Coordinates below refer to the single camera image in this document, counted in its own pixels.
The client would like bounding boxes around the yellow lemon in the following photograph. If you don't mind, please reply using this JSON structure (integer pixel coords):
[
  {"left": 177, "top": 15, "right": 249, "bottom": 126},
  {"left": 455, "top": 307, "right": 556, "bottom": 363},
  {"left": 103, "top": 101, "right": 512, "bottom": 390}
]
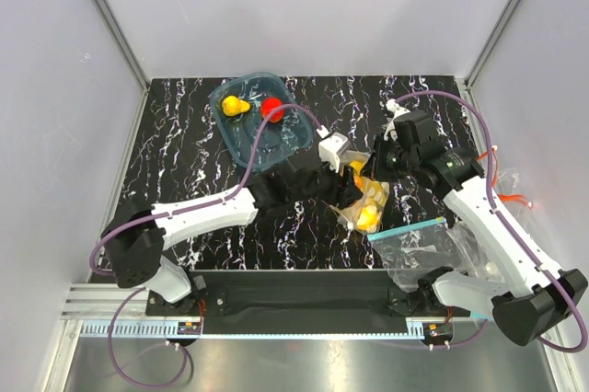
[{"left": 355, "top": 205, "right": 382, "bottom": 234}]

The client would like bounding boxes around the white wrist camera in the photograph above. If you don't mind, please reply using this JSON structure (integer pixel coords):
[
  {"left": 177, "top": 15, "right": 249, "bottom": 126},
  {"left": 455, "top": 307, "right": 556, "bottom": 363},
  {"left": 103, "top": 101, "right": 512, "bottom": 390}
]
[
  {"left": 384, "top": 98, "right": 410, "bottom": 141},
  {"left": 318, "top": 133, "right": 351, "bottom": 172}
]

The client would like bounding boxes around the purple cable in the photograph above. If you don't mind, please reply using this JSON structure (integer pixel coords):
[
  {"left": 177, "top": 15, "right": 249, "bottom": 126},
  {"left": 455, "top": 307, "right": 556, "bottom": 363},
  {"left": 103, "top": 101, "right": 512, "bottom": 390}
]
[
  {"left": 89, "top": 103, "right": 330, "bottom": 386},
  {"left": 386, "top": 90, "right": 584, "bottom": 354}
]

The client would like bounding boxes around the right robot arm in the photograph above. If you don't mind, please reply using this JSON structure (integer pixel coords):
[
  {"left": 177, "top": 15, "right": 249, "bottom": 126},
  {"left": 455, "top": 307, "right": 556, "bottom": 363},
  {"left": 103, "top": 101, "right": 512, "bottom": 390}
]
[{"left": 362, "top": 109, "right": 588, "bottom": 346}]

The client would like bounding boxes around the small yellow fruit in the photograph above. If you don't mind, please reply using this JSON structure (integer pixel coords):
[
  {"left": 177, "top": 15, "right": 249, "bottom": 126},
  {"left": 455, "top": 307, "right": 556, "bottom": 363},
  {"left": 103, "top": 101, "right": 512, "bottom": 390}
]
[{"left": 222, "top": 95, "right": 251, "bottom": 117}]

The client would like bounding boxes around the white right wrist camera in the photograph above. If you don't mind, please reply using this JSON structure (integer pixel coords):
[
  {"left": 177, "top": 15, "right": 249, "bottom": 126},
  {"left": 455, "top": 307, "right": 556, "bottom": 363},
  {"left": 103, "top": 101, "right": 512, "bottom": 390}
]
[{"left": 384, "top": 98, "right": 410, "bottom": 141}]

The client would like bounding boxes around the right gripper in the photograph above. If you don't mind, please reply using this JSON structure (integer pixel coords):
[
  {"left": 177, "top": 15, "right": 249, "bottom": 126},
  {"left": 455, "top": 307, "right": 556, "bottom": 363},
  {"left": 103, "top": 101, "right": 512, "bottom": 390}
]
[{"left": 360, "top": 133, "right": 418, "bottom": 183}]

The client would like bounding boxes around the slotted cable duct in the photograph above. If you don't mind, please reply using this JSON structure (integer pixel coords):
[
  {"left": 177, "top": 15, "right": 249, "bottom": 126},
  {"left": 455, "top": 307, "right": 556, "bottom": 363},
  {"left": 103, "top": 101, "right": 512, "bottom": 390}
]
[{"left": 77, "top": 317, "right": 429, "bottom": 340}]

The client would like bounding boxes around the yellow banana bunch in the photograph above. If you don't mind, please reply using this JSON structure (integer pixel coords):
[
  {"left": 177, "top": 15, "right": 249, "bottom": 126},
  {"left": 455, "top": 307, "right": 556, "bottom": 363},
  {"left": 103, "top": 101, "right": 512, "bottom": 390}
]
[{"left": 348, "top": 161, "right": 386, "bottom": 203}]

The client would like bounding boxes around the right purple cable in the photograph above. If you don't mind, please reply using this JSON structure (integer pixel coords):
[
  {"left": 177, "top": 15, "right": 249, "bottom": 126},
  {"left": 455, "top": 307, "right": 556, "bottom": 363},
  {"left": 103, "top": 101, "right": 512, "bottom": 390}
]
[{"left": 386, "top": 90, "right": 584, "bottom": 354}]

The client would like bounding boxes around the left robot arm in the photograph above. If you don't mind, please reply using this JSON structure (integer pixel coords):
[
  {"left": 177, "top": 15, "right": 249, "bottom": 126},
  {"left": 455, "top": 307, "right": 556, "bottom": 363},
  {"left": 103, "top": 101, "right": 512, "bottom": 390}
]
[{"left": 101, "top": 165, "right": 363, "bottom": 315}]

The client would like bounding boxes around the teal zipper clear bag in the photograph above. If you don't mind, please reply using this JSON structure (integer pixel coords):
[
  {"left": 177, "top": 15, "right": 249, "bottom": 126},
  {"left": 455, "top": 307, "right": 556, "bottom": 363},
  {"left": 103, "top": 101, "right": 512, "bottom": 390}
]
[{"left": 367, "top": 217, "right": 466, "bottom": 292}]

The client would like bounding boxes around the red tomato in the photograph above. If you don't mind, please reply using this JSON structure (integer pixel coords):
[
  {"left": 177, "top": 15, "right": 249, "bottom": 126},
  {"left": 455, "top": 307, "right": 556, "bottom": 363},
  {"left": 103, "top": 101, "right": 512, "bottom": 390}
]
[{"left": 260, "top": 97, "right": 284, "bottom": 123}]

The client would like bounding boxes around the white dotted zip bag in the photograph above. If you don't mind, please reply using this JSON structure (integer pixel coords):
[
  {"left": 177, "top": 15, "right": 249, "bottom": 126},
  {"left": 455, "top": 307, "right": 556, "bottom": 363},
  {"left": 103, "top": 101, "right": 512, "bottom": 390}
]
[{"left": 329, "top": 150, "right": 390, "bottom": 235}]

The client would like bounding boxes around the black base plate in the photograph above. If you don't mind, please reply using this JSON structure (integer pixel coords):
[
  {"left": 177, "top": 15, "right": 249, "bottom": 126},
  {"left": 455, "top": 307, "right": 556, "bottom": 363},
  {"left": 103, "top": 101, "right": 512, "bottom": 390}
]
[{"left": 145, "top": 270, "right": 446, "bottom": 327}]

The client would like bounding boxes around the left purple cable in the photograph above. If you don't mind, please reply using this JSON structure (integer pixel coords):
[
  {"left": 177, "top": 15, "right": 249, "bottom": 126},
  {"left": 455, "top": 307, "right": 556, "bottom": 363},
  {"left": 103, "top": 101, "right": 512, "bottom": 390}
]
[{"left": 89, "top": 103, "right": 330, "bottom": 386}]

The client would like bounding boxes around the teal plastic food container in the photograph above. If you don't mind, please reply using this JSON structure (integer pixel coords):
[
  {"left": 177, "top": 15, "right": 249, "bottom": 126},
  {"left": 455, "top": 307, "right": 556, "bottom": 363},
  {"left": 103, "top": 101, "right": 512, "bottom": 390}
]
[{"left": 209, "top": 73, "right": 314, "bottom": 172}]

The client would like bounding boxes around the orange zipper clear bag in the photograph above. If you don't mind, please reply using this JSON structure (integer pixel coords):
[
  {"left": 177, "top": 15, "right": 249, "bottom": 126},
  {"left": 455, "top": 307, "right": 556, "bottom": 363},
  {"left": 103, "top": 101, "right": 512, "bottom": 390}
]
[{"left": 491, "top": 145, "right": 533, "bottom": 209}]

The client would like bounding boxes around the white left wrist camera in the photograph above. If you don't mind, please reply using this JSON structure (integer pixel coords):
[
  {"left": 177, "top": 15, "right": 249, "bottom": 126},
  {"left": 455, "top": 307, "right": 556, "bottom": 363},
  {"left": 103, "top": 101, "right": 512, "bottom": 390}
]
[{"left": 318, "top": 133, "right": 351, "bottom": 172}]

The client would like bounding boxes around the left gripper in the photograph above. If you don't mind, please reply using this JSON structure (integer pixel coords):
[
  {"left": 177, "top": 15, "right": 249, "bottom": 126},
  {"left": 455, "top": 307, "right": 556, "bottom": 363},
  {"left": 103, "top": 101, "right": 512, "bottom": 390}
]
[{"left": 289, "top": 156, "right": 363, "bottom": 211}]

